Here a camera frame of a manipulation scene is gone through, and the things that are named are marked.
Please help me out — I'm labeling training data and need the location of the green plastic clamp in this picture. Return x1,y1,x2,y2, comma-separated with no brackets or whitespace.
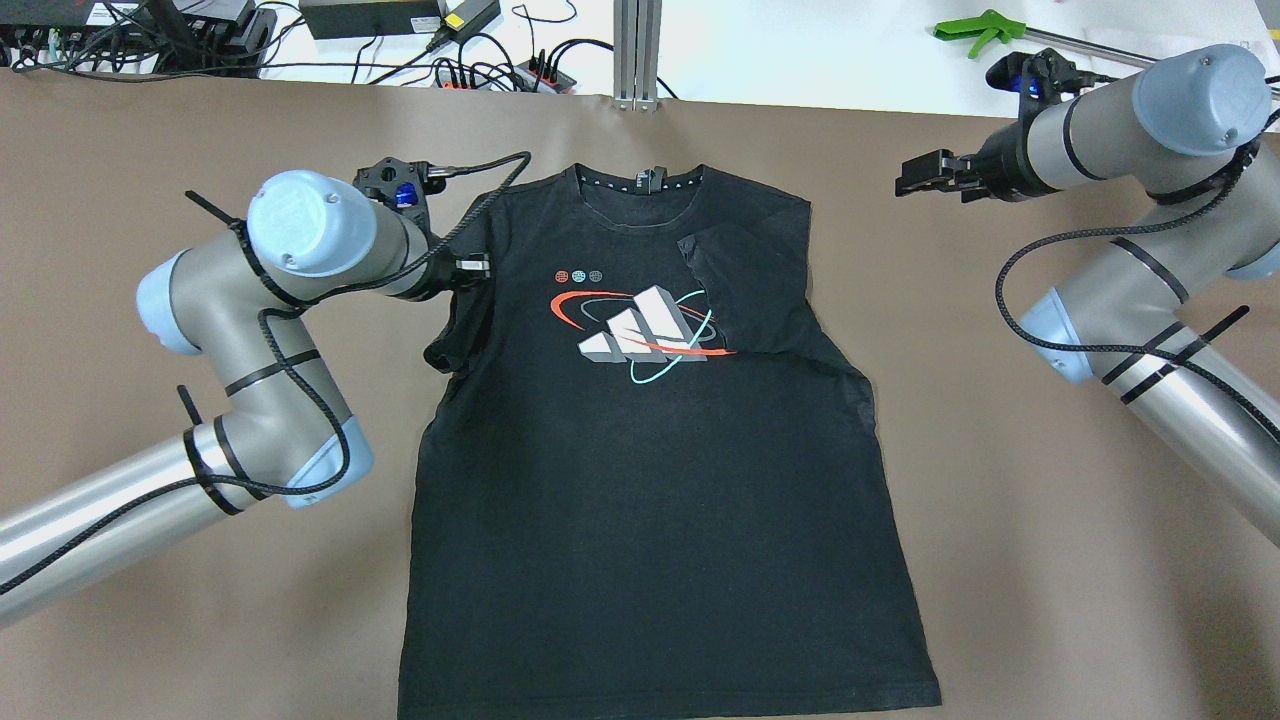
932,9,1028,60

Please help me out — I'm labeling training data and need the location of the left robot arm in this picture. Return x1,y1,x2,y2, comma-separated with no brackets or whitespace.
1,158,488,625

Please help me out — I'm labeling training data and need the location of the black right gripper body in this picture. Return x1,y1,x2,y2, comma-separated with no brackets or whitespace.
895,149,998,201

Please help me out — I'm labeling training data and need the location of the aluminium frame post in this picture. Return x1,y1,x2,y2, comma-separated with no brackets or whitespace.
613,0,663,111

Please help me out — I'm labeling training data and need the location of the black t-shirt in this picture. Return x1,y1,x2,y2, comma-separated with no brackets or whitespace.
398,165,942,719

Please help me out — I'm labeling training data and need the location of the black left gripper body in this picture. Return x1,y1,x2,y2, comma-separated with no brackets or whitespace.
425,252,492,297

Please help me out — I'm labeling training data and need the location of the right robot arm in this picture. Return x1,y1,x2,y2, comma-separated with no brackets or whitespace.
895,44,1279,541

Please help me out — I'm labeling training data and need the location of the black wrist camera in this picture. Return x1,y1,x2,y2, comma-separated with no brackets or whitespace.
986,49,1082,102

